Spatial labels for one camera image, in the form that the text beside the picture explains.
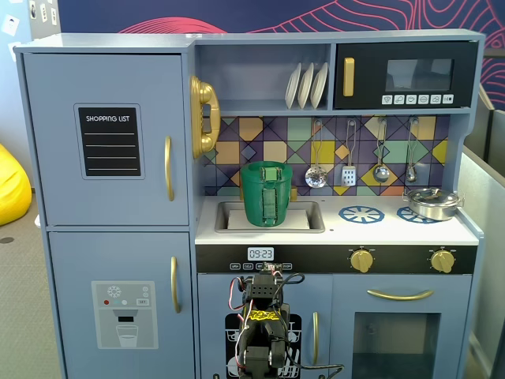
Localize steel pot lid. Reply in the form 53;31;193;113
406;187;459;205

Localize green ribbed container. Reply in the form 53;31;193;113
241;175;294;229

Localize steel skimmer spoon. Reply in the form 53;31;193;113
304;118;329;190

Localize grey sink basin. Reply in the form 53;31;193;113
214;200;327;235

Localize steel slotted spatula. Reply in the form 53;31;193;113
340;119;358;187

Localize gold toy telephone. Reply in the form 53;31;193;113
189;75;222;159

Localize white plate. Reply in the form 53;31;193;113
309;62;329;109
284;62;303;111
297;62;316;110

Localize blue toy kitchen unit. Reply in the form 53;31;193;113
13;29;486;379

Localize blue dishwasher door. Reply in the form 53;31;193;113
196;273;335;379

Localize steel ladle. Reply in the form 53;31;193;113
372;117;391;184

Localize gold stove knob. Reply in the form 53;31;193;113
429;249;456;275
350;248;375;274

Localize black shopping list board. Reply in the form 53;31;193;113
73;103;146;181

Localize small steel spoon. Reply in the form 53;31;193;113
405;116;420;184

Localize black microwave door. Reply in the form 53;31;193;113
333;40;479;110

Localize steel cooking pot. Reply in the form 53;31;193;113
402;193;465;222

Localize blue oven door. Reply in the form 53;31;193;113
331;275;473;379

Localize blue fridge door with dispenser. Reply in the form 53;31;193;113
47;231;196;379

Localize blue fridge door with chalkboard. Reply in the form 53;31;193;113
22;54;190;227

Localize grey office partition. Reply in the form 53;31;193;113
459;84;505;379

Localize yellow bean bag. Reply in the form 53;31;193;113
0;142;32;227

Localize gold curved fridge handle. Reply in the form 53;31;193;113
170;256;182;314
163;136;176;202

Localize red white black wires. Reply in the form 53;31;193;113
229;276;254;374

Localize gold microwave handle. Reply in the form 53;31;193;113
342;57;356;98

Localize gold dishwasher handle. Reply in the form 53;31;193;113
312;311;320;366

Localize gold oven handle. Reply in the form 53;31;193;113
366;288;436;302

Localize black cable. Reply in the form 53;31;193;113
275;271;345;379

